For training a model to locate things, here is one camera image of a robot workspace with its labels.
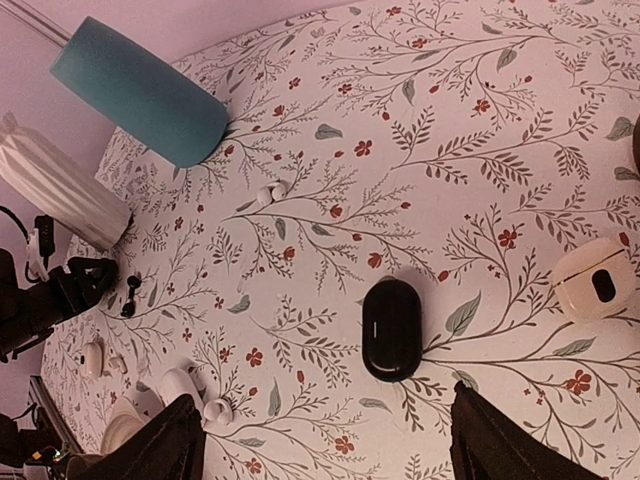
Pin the black stem earbud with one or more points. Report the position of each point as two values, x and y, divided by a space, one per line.
133 282
128 309

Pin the floral table cloth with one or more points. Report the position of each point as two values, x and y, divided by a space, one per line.
463 147

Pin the cream earbud case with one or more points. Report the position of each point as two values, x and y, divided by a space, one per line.
594 281

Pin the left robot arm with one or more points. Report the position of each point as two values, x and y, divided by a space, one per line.
28 316

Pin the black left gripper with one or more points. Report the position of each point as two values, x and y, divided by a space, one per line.
83 287

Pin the dark brown tall cup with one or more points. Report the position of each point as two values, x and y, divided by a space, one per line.
635 147

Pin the left aluminium frame post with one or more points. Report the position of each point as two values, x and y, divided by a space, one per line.
36 21

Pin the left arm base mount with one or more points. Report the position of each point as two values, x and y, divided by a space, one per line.
22 445

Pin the white earbud on cloth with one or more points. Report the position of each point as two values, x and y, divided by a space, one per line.
270 193

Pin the white stem earbud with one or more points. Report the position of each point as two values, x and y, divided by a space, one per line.
117 363

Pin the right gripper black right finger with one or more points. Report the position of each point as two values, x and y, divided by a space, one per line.
486 444

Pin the white clip earbud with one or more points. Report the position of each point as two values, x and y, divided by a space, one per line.
218 411

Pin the beige round plate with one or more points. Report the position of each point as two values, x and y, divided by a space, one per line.
130 413

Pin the white open charging case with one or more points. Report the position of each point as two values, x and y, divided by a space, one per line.
176 382

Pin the black oval charging case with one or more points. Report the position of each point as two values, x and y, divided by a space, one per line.
392 338

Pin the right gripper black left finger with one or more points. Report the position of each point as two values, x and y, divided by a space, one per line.
170 446

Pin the small white earbud case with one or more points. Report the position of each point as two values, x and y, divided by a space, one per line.
92 359

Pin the teal cup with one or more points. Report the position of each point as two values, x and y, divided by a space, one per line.
141 94

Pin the clear plastic cup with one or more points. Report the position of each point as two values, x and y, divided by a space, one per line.
53 182

